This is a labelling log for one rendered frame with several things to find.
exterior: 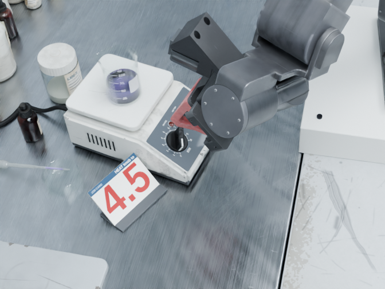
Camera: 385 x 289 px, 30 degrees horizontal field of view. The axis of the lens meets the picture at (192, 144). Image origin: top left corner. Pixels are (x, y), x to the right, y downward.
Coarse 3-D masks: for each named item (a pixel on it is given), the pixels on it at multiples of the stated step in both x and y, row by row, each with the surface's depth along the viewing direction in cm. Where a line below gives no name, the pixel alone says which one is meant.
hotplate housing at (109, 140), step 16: (160, 112) 102; (80, 128) 103; (96, 128) 101; (112, 128) 100; (144, 128) 100; (80, 144) 106; (96, 144) 104; (112, 144) 102; (128, 144) 100; (144, 144) 99; (144, 160) 101; (160, 160) 99; (176, 176) 100; (192, 176) 101
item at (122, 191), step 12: (132, 168) 100; (120, 180) 99; (132, 180) 100; (144, 180) 101; (108, 192) 98; (120, 192) 99; (132, 192) 100; (144, 192) 101; (108, 204) 98; (120, 204) 99
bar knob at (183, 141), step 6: (174, 132) 101; (180, 132) 100; (168, 138) 100; (174, 138) 101; (180, 138) 99; (186, 138) 101; (168, 144) 100; (174, 144) 100; (180, 144) 99; (186, 144) 101; (174, 150) 100; (180, 150) 100
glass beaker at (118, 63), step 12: (108, 48) 98; (120, 48) 99; (132, 48) 98; (96, 60) 97; (108, 60) 99; (120, 60) 100; (132, 60) 95; (108, 72) 96; (120, 72) 95; (132, 72) 97; (108, 84) 98; (120, 84) 97; (132, 84) 98; (108, 96) 100; (120, 96) 99; (132, 96) 99
